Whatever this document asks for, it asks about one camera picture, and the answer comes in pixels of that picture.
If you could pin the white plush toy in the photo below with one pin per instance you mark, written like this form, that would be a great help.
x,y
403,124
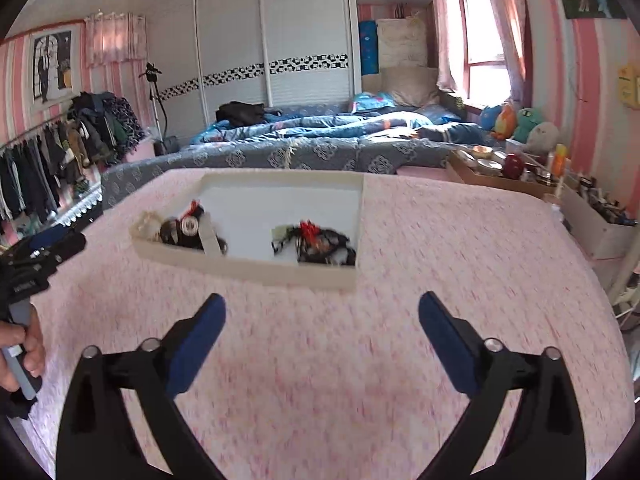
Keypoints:
x,y
542,139

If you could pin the cardboard box of items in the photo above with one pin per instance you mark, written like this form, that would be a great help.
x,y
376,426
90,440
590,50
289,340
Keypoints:
x,y
488,172

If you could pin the white box of cosmetics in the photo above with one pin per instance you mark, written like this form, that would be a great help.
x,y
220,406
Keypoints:
x,y
598,238

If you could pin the beige pillow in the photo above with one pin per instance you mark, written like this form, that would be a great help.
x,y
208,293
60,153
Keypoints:
x,y
411,86

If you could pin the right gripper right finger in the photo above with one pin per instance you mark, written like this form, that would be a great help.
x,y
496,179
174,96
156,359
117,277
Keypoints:
x,y
546,438

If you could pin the white sliding wardrobe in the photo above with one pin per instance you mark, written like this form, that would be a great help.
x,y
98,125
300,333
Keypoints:
x,y
273,52

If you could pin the beige wide bracelet band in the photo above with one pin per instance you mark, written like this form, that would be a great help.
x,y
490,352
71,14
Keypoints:
x,y
213,245

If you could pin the black clothing pile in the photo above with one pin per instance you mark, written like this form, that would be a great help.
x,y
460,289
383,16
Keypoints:
x,y
239,114

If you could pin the pink window curtain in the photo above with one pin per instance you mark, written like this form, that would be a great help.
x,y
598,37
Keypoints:
x,y
450,37

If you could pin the black white framed picture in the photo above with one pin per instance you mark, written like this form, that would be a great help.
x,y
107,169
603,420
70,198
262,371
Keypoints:
x,y
54,66

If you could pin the white shallow tray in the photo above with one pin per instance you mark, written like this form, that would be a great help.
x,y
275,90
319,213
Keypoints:
x,y
251,209

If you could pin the yellow wall sign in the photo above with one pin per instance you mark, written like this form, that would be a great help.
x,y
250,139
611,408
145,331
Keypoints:
x,y
628,86

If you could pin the black white scrunchie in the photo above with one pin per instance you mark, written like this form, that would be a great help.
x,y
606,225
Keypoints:
x,y
181,232

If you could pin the orange plush toy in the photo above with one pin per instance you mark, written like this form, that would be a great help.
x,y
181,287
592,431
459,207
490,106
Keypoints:
x,y
506,123

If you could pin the pink floral tablecloth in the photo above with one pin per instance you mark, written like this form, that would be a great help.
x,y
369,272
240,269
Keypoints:
x,y
310,384

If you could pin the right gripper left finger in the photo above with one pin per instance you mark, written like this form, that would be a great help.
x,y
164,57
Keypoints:
x,y
96,439

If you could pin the clothes rack with clothes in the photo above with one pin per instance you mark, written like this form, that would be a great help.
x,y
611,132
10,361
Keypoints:
x,y
42,165

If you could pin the green plush toy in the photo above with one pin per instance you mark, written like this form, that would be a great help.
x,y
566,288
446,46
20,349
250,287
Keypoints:
x,y
527,119

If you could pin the cream frilly scrunchie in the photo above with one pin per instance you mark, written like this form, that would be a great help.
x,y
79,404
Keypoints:
x,y
147,226

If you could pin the person's left hand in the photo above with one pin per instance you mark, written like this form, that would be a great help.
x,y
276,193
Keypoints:
x,y
30,338

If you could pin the garment steamer stand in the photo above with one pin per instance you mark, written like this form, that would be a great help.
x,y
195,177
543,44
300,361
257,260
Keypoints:
x,y
164,144

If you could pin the bed with blue bedding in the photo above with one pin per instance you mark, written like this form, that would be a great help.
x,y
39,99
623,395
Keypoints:
x,y
323,137

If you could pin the black patterned hair clip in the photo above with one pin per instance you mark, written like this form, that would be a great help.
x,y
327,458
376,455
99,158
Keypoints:
x,y
324,246

